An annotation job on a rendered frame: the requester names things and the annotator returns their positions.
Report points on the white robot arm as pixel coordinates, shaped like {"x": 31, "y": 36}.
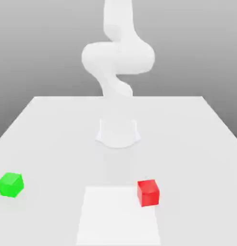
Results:
{"x": 118, "y": 57}

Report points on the small red cube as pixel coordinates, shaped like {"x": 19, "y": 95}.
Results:
{"x": 148, "y": 193}

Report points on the small green cube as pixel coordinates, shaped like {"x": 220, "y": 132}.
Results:
{"x": 10, "y": 184}

